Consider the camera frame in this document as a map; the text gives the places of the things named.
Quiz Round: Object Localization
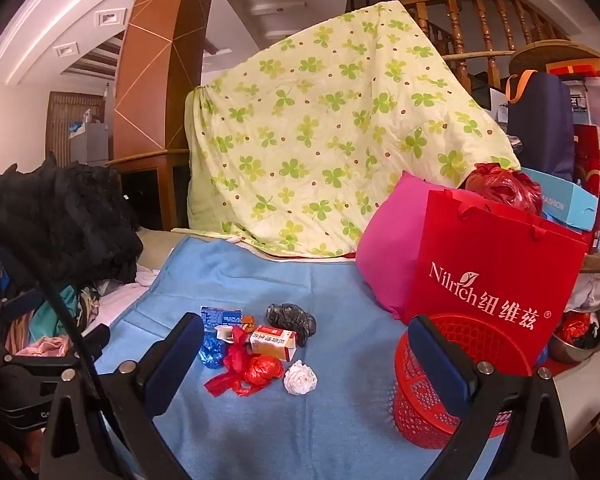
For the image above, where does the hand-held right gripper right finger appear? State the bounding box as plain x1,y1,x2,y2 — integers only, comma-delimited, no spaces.
407,314,581,480

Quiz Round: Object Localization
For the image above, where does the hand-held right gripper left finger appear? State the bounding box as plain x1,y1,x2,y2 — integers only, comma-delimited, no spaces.
40,312,206,480

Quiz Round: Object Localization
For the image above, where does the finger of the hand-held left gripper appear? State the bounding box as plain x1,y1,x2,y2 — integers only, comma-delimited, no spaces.
77,324,112,362

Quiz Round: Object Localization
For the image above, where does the blue plastic bag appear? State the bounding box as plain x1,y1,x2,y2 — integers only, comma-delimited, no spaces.
198,332,231,371

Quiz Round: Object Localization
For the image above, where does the red plastic mesh basket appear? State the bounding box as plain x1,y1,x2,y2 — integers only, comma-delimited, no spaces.
392,313,533,450

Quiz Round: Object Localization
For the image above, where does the blue toothpaste box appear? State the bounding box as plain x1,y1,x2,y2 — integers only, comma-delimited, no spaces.
199,305,245,333

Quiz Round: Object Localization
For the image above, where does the white paper ball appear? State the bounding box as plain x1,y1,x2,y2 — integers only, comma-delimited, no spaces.
283,360,318,396

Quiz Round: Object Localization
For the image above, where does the colourful clothes pile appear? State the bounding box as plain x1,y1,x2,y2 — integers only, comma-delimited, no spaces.
2,280,101,358

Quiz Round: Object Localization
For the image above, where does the white cloth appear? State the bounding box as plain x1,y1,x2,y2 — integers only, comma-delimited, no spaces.
94,264,162,323

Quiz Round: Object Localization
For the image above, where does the orange medicine box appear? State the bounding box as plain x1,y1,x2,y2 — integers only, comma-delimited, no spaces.
250,326,298,362

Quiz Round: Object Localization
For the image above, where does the red paper shopping bag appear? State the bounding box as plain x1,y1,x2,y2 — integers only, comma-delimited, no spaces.
404,189,588,366

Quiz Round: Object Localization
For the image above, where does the pink pillow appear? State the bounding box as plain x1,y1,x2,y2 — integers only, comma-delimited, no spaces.
355,170,473,322

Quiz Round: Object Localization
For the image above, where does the crumpled black plastic bag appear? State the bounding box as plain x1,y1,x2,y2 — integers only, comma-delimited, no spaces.
266,302,318,347

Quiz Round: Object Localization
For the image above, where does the black cloth pile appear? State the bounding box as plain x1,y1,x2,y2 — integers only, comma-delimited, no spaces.
0,152,145,286

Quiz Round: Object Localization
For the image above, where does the light blue blanket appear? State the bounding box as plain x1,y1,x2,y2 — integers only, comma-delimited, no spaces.
92,235,506,480

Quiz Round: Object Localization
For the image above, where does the metal bowl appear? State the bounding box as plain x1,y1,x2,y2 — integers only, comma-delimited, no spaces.
550,322,600,365

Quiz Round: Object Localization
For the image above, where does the small red plastic bag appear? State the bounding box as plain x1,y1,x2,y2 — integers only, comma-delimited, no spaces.
555,311,593,348

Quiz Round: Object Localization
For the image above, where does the dark wooden cabinet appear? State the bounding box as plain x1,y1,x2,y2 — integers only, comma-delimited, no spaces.
105,147,191,233

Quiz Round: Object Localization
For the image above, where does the large red plastic bag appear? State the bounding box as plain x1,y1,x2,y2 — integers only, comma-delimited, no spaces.
462,162,543,216

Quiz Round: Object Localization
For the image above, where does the grey cabinet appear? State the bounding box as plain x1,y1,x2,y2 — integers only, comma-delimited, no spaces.
70,122,111,166

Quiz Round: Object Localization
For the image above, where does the light blue cardboard box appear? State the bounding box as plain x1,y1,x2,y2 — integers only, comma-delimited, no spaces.
522,167,600,233

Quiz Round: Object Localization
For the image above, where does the green clover print bedsheet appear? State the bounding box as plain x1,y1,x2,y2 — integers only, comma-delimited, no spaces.
184,1,522,261

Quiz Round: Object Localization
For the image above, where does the red gift box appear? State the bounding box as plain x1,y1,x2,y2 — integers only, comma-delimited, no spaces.
572,125,600,186

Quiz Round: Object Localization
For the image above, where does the wooden arched column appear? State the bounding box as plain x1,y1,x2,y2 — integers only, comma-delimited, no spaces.
112,0,221,161

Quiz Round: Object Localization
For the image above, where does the clear plastic storage bin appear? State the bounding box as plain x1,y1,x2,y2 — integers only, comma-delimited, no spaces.
570,72,600,126

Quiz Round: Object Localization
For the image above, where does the round wooden tabletop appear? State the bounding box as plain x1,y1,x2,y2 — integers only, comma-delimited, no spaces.
509,39,600,70

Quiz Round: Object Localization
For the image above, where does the wooden stair railing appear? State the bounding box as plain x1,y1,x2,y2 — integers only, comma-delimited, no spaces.
350,0,571,91

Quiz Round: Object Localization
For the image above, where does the black cable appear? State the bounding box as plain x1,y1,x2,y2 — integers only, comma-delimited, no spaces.
0,217,103,411

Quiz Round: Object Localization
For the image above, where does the navy bag with orange handles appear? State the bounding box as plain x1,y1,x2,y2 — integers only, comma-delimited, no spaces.
505,69,576,186

